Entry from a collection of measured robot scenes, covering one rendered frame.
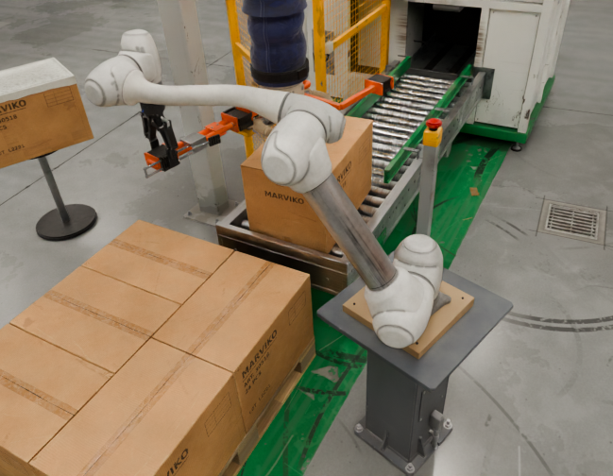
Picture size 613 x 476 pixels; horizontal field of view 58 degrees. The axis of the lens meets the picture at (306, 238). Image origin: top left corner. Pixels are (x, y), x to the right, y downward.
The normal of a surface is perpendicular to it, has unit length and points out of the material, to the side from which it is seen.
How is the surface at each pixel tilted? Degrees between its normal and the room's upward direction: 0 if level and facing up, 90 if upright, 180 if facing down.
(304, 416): 0
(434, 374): 0
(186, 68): 90
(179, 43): 88
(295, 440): 0
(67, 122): 90
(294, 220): 90
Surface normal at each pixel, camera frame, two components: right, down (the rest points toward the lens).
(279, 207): -0.42, 0.58
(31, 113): 0.59, 0.48
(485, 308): -0.05, -0.79
